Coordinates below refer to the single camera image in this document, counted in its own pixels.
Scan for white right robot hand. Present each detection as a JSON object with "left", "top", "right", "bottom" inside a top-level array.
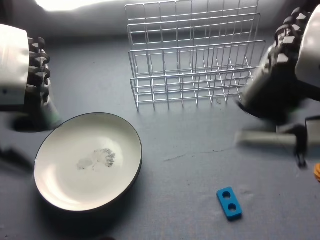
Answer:
[{"left": 234, "top": 3, "right": 320, "bottom": 124}]

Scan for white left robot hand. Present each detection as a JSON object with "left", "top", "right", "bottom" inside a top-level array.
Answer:
[{"left": 0, "top": 23, "right": 63, "bottom": 129}]

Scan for white plate with hedgehog print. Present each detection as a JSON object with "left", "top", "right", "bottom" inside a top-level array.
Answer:
[{"left": 33, "top": 112, "right": 143, "bottom": 212}]

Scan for blue block with two holes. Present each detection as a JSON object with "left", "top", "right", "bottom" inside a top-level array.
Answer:
[{"left": 216, "top": 186, "right": 244, "bottom": 222}]

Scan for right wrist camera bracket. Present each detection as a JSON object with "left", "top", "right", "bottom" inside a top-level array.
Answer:
[{"left": 236, "top": 117, "right": 320, "bottom": 169}]

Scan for silver wire dish rack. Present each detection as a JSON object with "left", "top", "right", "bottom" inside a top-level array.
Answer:
[{"left": 124, "top": 0, "right": 267, "bottom": 111}]

